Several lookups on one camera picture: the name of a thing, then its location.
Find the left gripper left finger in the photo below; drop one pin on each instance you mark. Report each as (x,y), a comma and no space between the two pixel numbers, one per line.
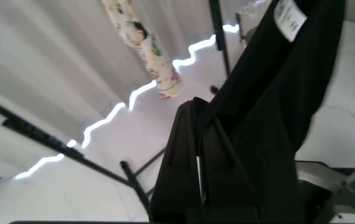
(174,186)

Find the black garment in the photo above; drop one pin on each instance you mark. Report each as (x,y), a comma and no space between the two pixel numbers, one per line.
(273,109)

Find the black clothes rack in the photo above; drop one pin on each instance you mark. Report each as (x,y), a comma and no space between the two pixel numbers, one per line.
(40,137)

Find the white curtain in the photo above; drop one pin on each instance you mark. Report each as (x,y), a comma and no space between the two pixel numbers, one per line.
(56,46)

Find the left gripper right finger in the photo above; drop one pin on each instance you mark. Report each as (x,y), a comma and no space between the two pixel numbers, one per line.
(227,193)

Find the cream printed garment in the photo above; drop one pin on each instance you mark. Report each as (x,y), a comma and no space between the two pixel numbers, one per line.
(161,68)

